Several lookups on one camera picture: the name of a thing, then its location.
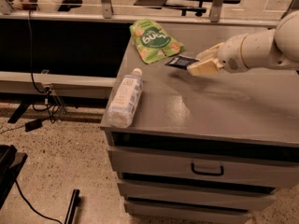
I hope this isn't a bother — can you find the black hanging cable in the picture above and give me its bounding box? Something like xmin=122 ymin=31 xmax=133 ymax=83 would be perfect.
xmin=27 ymin=8 xmax=68 ymax=124

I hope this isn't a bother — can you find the clear plastic water bottle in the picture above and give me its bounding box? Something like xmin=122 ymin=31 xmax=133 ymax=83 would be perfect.
xmin=107 ymin=68 xmax=143 ymax=128

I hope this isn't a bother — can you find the black power adapter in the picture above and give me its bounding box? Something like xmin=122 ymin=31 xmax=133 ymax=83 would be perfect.
xmin=25 ymin=119 xmax=42 ymax=132

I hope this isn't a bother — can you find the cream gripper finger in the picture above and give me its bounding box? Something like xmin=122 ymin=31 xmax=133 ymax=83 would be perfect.
xmin=187 ymin=58 xmax=223 ymax=77
xmin=196 ymin=42 xmax=223 ymax=61

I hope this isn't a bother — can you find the black drawer handle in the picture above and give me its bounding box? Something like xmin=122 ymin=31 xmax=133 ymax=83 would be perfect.
xmin=191 ymin=163 xmax=224 ymax=176

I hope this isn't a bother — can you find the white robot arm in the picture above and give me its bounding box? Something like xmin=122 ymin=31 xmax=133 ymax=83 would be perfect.
xmin=187 ymin=10 xmax=299 ymax=76

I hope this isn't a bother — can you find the black floor cable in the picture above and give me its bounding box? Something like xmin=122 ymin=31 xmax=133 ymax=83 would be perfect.
xmin=14 ymin=179 xmax=64 ymax=224

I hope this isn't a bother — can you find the black equipment at left edge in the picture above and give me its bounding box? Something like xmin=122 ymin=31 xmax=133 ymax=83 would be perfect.
xmin=0 ymin=145 xmax=27 ymax=209

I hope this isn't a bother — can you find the black bar on floor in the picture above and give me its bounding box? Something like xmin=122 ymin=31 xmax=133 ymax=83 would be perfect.
xmin=64 ymin=189 xmax=80 ymax=224

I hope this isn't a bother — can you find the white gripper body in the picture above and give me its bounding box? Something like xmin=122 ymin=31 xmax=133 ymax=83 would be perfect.
xmin=218 ymin=34 xmax=249 ymax=73

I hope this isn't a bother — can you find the grey metal rail frame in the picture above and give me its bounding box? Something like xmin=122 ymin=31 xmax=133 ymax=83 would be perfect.
xmin=1 ymin=0 xmax=282 ymax=25

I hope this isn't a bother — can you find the dark blue rxbar wrapper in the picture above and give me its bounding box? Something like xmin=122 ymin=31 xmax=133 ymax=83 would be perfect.
xmin=165 ymin=55 xmax=198 ymax=70

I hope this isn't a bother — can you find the green snack pouch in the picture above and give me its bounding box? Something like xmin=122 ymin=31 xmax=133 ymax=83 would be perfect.
xmin=130 ymin=19 xmax=184 ymax=64

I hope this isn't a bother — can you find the grey drawer cabinet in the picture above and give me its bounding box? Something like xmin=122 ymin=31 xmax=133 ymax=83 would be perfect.
xmin=99 ymin=21 xmax=299 ymax=224

